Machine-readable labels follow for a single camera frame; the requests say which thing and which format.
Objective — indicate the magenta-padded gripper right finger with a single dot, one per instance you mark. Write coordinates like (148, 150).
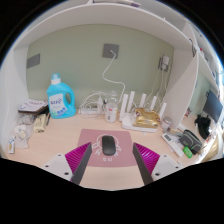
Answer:
(163, 166)

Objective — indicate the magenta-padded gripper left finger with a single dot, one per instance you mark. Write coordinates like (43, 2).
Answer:
(61, 166)

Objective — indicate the black computer mouse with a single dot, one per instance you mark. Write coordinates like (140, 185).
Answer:
(108, 145)

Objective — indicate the pink printed mouse pad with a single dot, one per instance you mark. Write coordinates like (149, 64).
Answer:
(90, 136)

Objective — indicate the white remote control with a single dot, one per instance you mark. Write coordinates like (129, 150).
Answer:
(171, 143)

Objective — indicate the small green object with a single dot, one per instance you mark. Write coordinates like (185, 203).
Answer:
(187, 152)

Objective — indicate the dark grey pouch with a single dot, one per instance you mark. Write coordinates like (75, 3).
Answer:
(191, 140)

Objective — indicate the small white jar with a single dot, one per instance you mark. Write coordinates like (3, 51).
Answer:
(166, 124)

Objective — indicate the small yellow box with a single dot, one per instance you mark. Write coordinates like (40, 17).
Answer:
(39, 123)

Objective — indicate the black pen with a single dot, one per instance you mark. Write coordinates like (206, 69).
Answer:
(48, 119)

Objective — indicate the gold snack bag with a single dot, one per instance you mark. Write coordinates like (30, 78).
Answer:
(146, 118)

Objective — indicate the clear plastic bags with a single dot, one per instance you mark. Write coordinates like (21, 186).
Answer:
(22, 131)

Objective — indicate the white yellow sachet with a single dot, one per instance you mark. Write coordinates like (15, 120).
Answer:
(11, 144)

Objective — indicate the white router with antennas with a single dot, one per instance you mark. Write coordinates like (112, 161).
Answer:
(128, 123)

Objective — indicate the black bag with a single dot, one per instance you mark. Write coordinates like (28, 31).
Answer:
(202, 125)

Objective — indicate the white power strip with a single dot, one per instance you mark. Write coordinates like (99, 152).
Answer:
(89, 112)

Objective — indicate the blue detergent bottle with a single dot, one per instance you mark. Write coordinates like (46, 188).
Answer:
(55, 100)

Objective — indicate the clear plastic bottle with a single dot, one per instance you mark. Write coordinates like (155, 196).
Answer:
(111, 111)

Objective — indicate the black monitor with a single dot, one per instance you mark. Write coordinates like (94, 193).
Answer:
(212, 106)

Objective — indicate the white shelf unit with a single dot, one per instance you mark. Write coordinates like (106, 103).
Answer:
(203, 65)

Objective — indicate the white wall charger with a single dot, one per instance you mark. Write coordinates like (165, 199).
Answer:
(164, 61)

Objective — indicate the grey blank wall plate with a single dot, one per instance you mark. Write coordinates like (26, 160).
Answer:
(33, 61)

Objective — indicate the grey wall socket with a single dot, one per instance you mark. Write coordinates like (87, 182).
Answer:
(108, 48)

